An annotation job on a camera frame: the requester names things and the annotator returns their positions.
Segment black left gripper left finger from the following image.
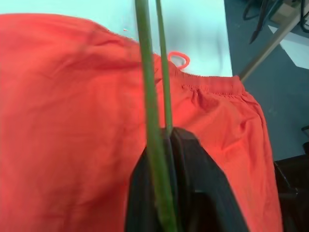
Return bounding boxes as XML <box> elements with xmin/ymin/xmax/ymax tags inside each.
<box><xmin>123</xmin><ymin>127</ymin><xmax>175</xmax><ymax>232</ymax></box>

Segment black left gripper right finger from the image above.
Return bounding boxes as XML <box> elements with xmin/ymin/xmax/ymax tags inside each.
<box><xmin>170</xmin><ymin>127</ymin><xmax>249</xmax><ymax>232</ymax></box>

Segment green cables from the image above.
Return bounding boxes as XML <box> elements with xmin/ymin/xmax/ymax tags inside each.
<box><xmin>134</xmin><ymin>0</ymin><xmax>180</xmax><ymax>232</ymax></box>

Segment red shorts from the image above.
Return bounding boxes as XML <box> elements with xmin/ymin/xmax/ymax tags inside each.
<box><xmin>0</xmin><ymin>13</ymin><xmax>283</xmax><ymax>232</ymax></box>

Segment grey table leg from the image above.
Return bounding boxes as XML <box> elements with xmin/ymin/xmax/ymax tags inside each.
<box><xmin>239</xmin><ymin>13</ymin><xmax>305</xmax><ymax>82</ymax></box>

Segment cardboard box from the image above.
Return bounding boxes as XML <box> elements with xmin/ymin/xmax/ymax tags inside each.
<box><xmin>269</xmin><ymin>0</ymin><xmax>305</xmax><ymax>25</ymax></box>

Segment black cables bundle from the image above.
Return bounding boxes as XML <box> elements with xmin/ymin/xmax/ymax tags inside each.
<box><xmin>242</xmin><ymin>0</ymin><xmax>309</xmax><ymax>44</ymax></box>

